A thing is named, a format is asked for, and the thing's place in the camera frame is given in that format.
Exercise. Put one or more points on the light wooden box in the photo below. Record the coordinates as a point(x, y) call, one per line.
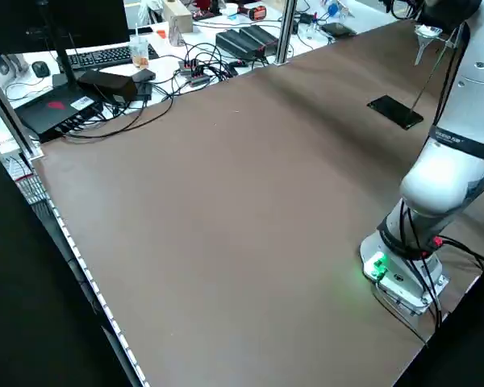
point(177, 16)

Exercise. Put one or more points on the black computer mouse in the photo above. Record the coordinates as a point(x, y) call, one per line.
point(40, 68)

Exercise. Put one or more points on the small black box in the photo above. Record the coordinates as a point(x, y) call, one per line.
point(143, 75)

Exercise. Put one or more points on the black power adapter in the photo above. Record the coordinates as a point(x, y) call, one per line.
point(109, 84)

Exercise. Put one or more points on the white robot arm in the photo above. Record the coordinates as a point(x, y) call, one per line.
point(439, 181)

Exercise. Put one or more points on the red and black tool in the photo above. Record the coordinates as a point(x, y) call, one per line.
point(256, 13)

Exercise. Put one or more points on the white filter paper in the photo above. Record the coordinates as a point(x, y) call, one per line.
point(427, 29)

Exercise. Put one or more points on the grey USB hub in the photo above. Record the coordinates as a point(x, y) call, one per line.
point(193, 72)

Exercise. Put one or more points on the black computer monitor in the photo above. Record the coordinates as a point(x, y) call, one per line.
point(84, 20)

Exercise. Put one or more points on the clear glass flask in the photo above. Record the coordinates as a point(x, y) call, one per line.
point(176, 38)

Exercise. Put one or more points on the black computer box red logo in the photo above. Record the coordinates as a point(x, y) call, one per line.
point(52, 111)

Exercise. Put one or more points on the aluminium frame rail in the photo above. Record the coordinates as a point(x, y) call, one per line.
point(8, 109)

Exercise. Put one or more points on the clear drink cup with straw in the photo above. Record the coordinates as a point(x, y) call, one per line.
point(139, 52)

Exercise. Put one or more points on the orange plastic piece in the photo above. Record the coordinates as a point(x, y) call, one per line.
point(161, 33)

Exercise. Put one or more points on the black monitor stand pole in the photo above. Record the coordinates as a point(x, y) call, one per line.
point(62, 52)

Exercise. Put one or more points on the black power brick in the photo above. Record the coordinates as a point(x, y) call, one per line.
point(236, 40)
point(262, 36)

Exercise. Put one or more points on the black keyboard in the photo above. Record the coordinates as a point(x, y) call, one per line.
point(105, 56)

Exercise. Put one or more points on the aluminium profile post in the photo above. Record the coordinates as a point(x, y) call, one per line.
point(285, 32)

